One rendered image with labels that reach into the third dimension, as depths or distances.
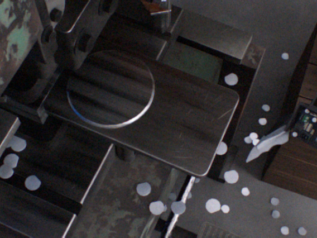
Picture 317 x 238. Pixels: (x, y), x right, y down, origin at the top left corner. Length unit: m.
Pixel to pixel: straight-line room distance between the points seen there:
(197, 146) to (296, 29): 1.14
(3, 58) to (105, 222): 0.45
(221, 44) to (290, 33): 0.85
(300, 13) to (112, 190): 1.17
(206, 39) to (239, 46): 0.06
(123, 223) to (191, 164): 0.17
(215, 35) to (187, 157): 0.33
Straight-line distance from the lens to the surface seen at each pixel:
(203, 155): 0.74
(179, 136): 0.75
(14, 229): 0.81
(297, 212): 1.57
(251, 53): 1.02
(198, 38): 0.99
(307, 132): 0.89
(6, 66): 0.46
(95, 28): 0.67
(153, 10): 0.84
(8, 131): 0.80
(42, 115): 0.80
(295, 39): 1.82
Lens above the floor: 1.47
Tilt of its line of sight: 65 degrees down
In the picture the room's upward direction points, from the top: 2 degrees clockwise
